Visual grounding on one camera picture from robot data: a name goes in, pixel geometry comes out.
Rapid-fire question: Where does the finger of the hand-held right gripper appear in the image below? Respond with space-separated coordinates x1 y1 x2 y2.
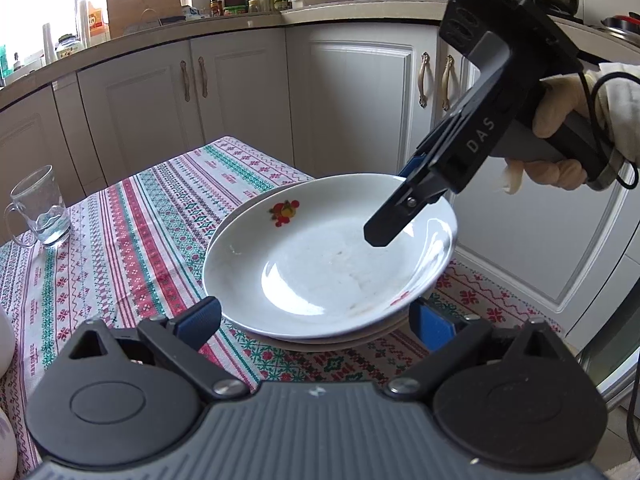
363 167 453 247
397 152 431 181

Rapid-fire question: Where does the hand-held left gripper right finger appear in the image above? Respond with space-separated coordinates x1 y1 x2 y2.
385 297 576 402

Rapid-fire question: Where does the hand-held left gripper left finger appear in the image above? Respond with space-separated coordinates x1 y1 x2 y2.
65 296 251 402

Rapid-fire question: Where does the white flower print plate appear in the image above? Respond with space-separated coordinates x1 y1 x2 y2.
202 173 458 339
265 330 406 354
212 187 418 349

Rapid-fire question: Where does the person's right hand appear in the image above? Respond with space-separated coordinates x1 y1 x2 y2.
502 62 640 196

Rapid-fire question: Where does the patterned tablecloth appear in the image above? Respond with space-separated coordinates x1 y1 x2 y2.
0 136 565 480

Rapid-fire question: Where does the white rectangular tray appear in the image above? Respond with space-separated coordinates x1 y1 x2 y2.
290 0 351 11

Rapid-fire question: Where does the clear glass mug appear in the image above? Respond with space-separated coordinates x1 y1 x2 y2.
4 165 72 248

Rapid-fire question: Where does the glass jar with lid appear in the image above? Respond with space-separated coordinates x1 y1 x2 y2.
55 35 83 61

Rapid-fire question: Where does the wooden cutting board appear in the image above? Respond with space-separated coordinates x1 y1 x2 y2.
106 0 183 40

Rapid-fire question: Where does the orange juice bottle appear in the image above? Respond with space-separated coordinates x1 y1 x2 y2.
87 0 111 43

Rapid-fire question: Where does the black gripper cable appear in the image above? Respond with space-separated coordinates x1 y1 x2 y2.
575 50 640 191

